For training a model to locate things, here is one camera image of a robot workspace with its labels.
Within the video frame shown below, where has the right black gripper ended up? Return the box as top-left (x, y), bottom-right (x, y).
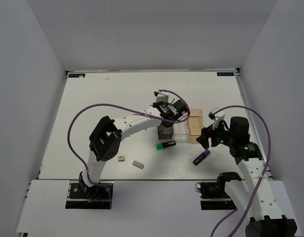
top-left (196, 118), bottom-right (235, 150)

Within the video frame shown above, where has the purple highlighter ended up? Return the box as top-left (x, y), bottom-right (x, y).
top-left (193, 150), bottom-right (211, 166)

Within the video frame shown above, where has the green highlighter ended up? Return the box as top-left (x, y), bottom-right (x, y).
top-left (155, 141), bottom-right (176, 151)

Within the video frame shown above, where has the grey eraser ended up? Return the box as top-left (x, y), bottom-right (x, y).
top-left (132, 160), bottom-right (144, 169)

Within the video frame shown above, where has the cream eraser with barcode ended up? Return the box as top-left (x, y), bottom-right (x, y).
top-left (118, 156), bottom-right (125, 162)

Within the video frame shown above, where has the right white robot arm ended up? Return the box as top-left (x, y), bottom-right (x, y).
top-left (196, 117), bottom-right (297, 237)

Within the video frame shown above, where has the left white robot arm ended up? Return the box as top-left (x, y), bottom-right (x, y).
top-left (79, 100), bottom-right (190, 198)

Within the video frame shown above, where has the orange container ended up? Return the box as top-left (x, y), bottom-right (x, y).
top-left (187, 109), bottom-right (204, 143)

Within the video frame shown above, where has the dark grey container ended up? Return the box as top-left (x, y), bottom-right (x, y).
top-left (157, 125), bottom-right (174, 140)

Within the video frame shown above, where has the clear container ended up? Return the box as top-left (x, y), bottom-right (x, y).
top-left (173, 121), bottom-right (190, 143)

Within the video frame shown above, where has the left blue corner label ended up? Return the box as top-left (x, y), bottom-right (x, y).
top-left (68, 74), bottom-right (86, 78)

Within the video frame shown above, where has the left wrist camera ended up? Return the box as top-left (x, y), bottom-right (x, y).
top-left (152, 91), bottom-right (170, 108)

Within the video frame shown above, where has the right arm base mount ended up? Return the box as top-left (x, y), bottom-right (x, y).
top-left (195, 182), bottom-right (236, 210)

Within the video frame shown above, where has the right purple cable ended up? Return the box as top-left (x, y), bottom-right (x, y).
top-left (211, 105), bottom-right (271, 237)

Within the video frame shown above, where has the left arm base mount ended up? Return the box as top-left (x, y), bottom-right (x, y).
top-left (65, 182), bottom-right (114, 210)

